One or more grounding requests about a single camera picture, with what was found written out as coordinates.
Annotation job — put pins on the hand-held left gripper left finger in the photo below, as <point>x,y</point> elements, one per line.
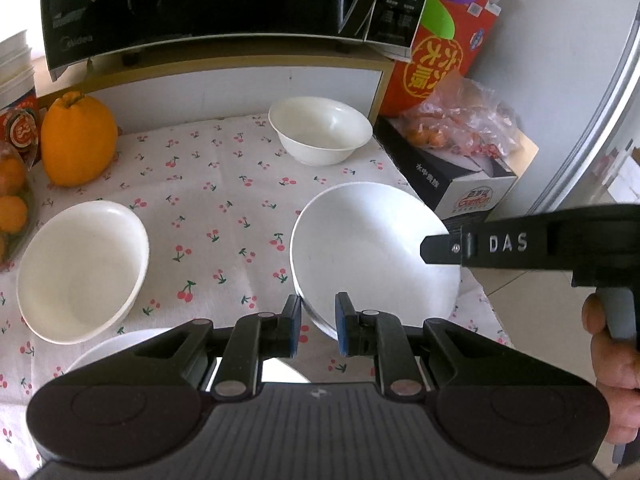
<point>296,327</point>

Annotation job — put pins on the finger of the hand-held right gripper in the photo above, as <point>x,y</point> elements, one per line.
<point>442,249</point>

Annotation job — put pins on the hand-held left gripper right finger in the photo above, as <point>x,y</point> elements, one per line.
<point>342,327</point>

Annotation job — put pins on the plain white plate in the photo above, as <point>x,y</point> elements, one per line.
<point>370,240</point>

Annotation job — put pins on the white bowl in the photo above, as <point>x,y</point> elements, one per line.
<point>80,270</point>
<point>115,345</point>
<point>320,125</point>

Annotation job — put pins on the person's right hand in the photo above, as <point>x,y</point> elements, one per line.
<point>617,390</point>

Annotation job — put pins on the black and white cardboard box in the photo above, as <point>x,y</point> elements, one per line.
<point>470,195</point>

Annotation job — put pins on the clear bag of snacks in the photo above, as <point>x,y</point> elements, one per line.
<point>465,120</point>

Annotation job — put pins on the grey refrigerator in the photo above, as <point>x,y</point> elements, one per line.
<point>600,110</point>

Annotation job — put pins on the cherry print tablecloth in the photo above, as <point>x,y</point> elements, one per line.
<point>225,185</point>

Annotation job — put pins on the red gift box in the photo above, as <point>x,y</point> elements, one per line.
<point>435,75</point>

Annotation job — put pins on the wooden microwave stand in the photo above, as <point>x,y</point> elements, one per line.
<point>225,90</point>

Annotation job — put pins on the large orange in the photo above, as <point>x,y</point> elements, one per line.
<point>77,140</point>

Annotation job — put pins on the glass jar of small oranges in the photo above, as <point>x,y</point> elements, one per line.
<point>12,200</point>

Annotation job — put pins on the stack of white paper cups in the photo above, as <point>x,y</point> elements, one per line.
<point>15,70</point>

